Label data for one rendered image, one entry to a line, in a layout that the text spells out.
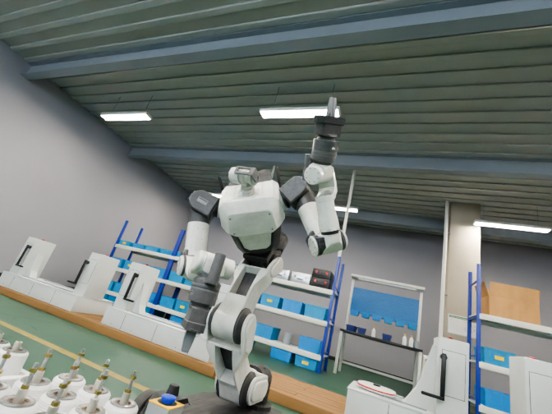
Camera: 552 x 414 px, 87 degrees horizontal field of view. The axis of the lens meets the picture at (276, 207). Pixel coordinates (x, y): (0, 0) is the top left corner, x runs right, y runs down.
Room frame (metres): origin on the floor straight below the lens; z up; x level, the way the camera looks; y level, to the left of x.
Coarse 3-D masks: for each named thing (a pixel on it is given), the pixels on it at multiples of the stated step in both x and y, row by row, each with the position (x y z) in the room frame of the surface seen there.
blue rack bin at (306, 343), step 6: (300, 336) 5.43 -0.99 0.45; (300, 342) 5.43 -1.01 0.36; (306, 342) 5.38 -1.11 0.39; (312, 342) 5.34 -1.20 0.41; (318, 342) 5.29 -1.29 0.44; (300, 348) 5.42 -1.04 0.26; (306, 348) 5.38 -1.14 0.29; (312, 348) 5.34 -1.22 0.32; (318, 348) 5.30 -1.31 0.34; (318, 354) 5.33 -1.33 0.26
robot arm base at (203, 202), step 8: (200, 192) 1.18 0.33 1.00; (208, 192) 1.19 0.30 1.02; (192, 200) 1.18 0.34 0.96; (200, 200) 1.18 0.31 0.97; (208, 200) 1.18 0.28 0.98; (216, 200) 1.19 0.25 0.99; (192, 208) 1.18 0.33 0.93; (200, 208) 1.18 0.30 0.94; (208, 208) 1.18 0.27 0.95; (208, 216) 1.19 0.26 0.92
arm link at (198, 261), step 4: (200, 252) 0.93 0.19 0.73; (204, 252) 0.93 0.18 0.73; (196, 256) 0.95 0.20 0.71; (200, 256) 0.92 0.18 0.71; (204, 256) 0.92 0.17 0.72; (192, 260) 1.00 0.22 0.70; (196, 260) 0.93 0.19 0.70; (200, 260) 0.92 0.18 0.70; (204, 260) 0.92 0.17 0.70; (192, 264) 0.97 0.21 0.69; (196, 264) 0.92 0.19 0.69; (200, 264) 0.92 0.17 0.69; (192, 268) 0.95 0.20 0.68; (196, 268) 0.93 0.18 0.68; (200, 268) 0.93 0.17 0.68; (192, 272) 0.99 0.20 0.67; (196, 272) 0.98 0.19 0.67
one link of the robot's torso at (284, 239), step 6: (282, 234) 1.54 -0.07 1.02; (282, 240) 1.47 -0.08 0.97; (282, 246) 1.49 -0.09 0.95; (264, 252) 1.37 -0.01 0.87; (270, 252) 1.38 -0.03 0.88; (282, 252) 1.52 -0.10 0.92; (246, 258) 1.41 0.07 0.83; (252, 258) 1.40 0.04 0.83; (258, 258) 1.38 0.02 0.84; (264, 258) 1.36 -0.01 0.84; (252, 264) 1.43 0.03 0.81; (258, 264) 1.41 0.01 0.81
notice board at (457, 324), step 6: (450, 318) 5.74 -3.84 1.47; (456, 318) 5.70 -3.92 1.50; (462, 318) 5.65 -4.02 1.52; (450, 324) 5.73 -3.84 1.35; (456, 324) 5.70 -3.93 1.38; (462, 324) 5.65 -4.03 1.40; (474, 324) 5.57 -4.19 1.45; (450, 330) 5.73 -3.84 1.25; (456, 330) 5.69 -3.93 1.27; (462, 330) 5.65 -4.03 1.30; (474, 330) 5.57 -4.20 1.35; (474, 336) 5.57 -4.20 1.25
